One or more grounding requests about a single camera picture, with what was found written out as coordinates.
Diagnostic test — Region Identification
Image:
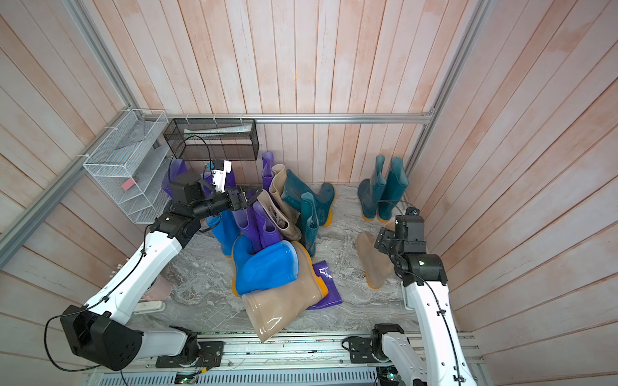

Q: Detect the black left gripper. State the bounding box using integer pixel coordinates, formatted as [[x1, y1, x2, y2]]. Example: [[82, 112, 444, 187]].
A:
[[192, 185, 263, 220]]

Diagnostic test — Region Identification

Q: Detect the large beige boot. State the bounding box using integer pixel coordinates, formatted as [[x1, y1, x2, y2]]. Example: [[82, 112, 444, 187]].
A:
[[241, 241, 329, 343]]

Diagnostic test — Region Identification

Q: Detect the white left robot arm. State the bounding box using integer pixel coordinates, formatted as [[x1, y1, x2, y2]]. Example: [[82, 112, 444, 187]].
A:
[[58, 183, 259, 371]]

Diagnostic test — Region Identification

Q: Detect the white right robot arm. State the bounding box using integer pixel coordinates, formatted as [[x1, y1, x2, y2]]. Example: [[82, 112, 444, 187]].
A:
[[373, 207, 476, 385]]

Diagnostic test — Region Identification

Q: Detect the lilac purple boot left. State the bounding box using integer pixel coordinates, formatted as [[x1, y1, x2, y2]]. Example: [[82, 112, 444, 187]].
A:
[[233, 207, 262, 253]]

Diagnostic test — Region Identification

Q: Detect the lilac purple boot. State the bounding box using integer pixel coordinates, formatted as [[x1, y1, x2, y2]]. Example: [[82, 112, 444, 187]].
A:
[[253, 201, 282, 249], [233, 207, 262, 253]]

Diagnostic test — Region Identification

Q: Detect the small blue boot standing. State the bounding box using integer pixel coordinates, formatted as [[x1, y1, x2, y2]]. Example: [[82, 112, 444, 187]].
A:
[[205, 211, 241, 257]]

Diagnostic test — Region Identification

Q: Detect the lilac purple boot right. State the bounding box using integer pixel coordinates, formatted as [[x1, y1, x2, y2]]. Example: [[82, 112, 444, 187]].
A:
[[253, 201, 282, 249]]

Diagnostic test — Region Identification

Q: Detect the large blue boot lying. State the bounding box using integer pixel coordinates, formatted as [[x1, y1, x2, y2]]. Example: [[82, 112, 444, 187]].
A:
[[232, 236, 299, 297]]

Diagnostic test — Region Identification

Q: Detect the large purple boot lying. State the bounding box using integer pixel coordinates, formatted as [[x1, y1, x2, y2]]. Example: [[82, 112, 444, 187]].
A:
[[308, 261, 343, 310]]

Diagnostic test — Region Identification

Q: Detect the pink eraser block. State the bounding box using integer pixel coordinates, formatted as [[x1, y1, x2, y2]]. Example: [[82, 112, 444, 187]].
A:
[[121, 179, 137, 191]]

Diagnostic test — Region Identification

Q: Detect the vented grille strip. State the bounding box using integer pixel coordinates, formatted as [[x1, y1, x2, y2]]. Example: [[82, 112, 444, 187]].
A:
[[89, 367, 378, 385]]

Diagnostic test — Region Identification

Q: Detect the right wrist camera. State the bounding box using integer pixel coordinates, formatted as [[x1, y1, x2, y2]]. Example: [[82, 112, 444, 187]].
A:
[[405, 206, 420, 216]]

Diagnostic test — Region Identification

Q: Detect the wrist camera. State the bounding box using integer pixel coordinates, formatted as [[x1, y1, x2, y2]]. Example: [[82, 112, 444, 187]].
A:
[[405, 206, 420, 216], [211, 159, 232, 192]]

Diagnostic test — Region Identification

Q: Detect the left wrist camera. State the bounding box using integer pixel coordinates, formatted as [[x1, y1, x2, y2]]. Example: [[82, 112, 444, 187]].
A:
[[211, 159, 232, 192]]

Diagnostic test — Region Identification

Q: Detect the black mesh wall basket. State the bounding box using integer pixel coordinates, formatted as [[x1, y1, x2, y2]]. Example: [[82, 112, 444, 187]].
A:
[[164, 117, 260, 162]]

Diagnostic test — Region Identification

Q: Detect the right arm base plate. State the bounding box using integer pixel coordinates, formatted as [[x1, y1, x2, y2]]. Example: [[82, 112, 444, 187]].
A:
[[341, 335, 389, 363]]

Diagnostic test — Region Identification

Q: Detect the white wire wall shelf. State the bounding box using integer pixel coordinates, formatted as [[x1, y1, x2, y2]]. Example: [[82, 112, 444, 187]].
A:
[[84, 109, 172, 225]]

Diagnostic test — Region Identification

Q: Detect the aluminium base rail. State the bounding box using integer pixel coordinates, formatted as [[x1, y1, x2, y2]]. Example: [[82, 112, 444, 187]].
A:
[[81, 330, 484, 375]]

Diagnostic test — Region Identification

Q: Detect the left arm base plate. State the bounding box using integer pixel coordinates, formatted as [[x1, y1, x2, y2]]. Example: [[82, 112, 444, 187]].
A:
[[155, 341, 225, 369]]

